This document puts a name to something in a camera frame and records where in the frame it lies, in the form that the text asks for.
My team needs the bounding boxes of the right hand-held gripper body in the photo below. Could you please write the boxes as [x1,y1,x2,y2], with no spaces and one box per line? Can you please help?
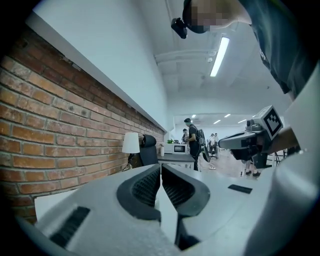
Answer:
[231,104,285,161]

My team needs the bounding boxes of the black cabinet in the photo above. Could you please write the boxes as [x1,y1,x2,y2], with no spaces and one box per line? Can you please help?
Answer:
[252,151,273,169]

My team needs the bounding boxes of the white travel cup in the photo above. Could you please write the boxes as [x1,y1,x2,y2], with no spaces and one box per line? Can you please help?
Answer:
[245,148,320,256]

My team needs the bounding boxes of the white travel cup lid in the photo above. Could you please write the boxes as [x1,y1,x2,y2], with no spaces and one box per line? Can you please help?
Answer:
[284,63,320,152]

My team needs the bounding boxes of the white ceiling pipes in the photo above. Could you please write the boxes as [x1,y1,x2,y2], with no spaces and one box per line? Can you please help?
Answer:
[154,49,218,66]

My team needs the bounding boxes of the grey desk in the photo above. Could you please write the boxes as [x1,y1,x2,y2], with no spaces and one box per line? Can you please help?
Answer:
[157,153,196,171]

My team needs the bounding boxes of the long ceiling light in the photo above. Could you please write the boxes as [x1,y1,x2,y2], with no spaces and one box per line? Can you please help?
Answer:
[209,35,231,78]

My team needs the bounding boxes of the black office chair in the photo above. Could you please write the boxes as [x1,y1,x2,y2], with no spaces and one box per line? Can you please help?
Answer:
[138,134,160,168]

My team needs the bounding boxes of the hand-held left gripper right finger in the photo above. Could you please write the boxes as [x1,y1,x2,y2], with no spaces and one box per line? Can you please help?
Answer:
[161,163,275,256]

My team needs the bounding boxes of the person's dark shirt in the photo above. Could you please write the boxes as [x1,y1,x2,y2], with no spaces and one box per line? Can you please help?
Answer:
[239,0,317,100]

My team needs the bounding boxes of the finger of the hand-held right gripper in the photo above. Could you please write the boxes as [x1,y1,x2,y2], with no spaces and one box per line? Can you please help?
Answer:
[217,132,256,151]

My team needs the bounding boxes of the black tripod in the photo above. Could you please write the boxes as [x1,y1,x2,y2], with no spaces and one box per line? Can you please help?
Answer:
[273,148,288,166]

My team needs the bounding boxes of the white microwave oven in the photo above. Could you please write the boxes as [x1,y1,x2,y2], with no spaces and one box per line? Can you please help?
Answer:
[163,142,188,155]

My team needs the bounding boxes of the black head camera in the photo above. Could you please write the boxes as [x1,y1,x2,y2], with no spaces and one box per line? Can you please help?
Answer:
[170,17,189,40]

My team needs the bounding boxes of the black swivel chair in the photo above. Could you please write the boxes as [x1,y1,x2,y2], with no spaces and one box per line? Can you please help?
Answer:
[200,131,218,164]

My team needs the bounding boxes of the white table lamp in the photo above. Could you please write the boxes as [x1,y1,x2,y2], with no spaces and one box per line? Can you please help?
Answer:
[121,132,141,171]

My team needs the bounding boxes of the person's right forearm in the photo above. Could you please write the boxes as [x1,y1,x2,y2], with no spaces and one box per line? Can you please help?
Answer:
[271,126,301,154]

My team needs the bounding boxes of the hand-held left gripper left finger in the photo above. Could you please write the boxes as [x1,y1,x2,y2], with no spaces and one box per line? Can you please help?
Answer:
[34,163,181,256]

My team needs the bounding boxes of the person's head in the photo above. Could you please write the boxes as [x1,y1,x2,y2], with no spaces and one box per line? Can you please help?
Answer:
[182,0,252,35]

